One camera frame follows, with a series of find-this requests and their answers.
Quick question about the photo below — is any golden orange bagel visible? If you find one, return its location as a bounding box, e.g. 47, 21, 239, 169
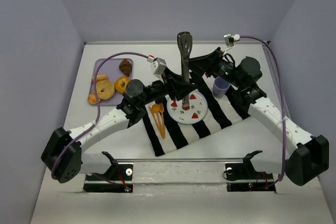
114, 76, 130, 94

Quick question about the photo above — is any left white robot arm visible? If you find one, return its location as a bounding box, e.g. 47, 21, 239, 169
41, 74, 196, 184

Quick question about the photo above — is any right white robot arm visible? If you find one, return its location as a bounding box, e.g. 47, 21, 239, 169
189, 48, 329, 186

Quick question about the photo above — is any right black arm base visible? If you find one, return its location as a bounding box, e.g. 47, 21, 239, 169
222, 151, 276, 193

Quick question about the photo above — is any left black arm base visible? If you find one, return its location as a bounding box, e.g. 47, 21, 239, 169
83, 152, 133, 193

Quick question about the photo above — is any light brown bread roll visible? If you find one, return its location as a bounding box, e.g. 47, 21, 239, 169
91, 74, 109, 83

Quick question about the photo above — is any lavender plastic cup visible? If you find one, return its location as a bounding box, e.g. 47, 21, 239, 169
212, 77, 230, 98

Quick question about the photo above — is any orange plastic fork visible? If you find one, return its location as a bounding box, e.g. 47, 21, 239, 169
159, 103, 165, 138

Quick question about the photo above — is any orange plastic spoon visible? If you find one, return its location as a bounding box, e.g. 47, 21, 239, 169
149, 104, 160, 128

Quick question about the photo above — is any watermelon pattern plate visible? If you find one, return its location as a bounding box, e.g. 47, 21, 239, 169
166, 90, 208, 125

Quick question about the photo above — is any black white striped cloth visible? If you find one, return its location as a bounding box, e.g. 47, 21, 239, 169
142, 72, 249, 157

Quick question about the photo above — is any dark brown croissant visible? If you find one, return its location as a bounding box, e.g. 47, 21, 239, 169
119, 59, 133, 77

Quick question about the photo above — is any lavender plastic tray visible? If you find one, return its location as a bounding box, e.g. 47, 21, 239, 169
89, 58, 134, 106

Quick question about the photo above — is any pale sugared bagel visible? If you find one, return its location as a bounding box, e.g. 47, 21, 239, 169
96, 80, 115, 100

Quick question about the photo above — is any small round bun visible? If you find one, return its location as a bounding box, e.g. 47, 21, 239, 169
88, 93, 97, 104

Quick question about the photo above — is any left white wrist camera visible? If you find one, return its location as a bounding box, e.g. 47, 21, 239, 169
147, 55, 166, 76

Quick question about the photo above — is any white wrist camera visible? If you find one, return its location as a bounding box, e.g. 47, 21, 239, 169
147, 55, 166, 76
223, 34, 240, 48

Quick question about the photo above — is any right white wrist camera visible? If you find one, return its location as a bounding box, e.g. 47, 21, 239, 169
223, 34, 240, 48

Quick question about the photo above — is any metal table rail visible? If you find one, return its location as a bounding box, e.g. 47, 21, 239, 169
117, 158, 243, 163

